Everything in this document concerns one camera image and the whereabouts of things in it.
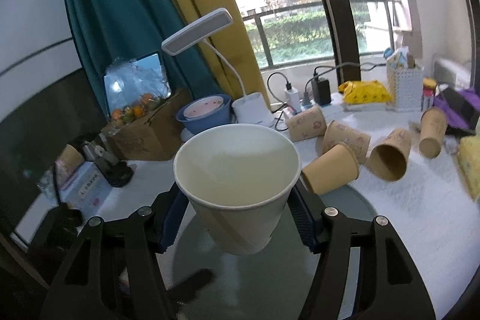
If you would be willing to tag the blue bowl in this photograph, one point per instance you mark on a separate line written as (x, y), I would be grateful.
(205, 113)

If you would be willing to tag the white paper cup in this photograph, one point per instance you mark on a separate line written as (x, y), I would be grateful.
(238, 178)

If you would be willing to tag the white desk lamp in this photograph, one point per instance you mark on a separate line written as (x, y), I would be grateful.
(250, 108)

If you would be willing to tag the brown paper cup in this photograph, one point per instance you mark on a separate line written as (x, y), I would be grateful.
(309, 124)
(333, 169)
(357, 141)
(433, 128)

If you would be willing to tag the grey round tray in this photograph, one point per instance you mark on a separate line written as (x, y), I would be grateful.
(272, 284)

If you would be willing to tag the brown paper cup far left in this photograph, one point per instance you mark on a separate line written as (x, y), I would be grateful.
(309, 124)

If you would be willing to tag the white charger plug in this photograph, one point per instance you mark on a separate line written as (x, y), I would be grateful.
(292, 97)

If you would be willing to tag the red jar yellow lid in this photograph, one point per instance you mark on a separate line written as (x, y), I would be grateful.
(428, 92)

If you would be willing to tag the bag of fruit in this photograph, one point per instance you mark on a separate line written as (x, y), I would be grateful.
(135, 87)

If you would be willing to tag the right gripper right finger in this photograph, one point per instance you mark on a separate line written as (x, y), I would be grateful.
(389, 285)

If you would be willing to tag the yellow snack package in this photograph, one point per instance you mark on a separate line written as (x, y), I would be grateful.
(364, 92)

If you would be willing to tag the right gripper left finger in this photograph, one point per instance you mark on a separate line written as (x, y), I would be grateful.
(111, 271)

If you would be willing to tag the cardboard box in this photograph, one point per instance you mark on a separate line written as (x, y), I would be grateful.
(155, 137)

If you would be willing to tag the yellow tissue pack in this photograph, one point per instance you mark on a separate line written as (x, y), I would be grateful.
(468, 158)

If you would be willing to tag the black power adapter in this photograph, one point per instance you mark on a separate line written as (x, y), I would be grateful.
(321, 91)

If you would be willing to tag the brown paper cup open mouth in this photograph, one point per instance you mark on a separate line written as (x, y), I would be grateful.
(389, 159)

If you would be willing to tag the brown paper cup front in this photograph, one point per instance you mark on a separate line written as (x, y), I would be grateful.
(333, 169)

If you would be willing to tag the white air conditioner unit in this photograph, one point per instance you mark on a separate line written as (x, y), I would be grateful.
(447, 71)

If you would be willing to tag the brown paper cup far right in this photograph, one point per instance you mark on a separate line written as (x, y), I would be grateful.
(433, 128)

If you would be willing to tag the black round lid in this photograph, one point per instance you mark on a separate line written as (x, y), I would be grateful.
(117, 175)

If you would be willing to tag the brown paper cup middle back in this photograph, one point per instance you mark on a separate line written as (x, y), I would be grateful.
(357, 141)

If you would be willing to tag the purple bag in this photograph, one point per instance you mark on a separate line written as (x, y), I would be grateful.
(461, 109)

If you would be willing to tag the teal curtain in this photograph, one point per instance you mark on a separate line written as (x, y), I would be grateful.
(104, 30)

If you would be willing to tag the white perforated plastic basket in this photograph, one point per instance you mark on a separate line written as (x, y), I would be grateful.
(404, 80)

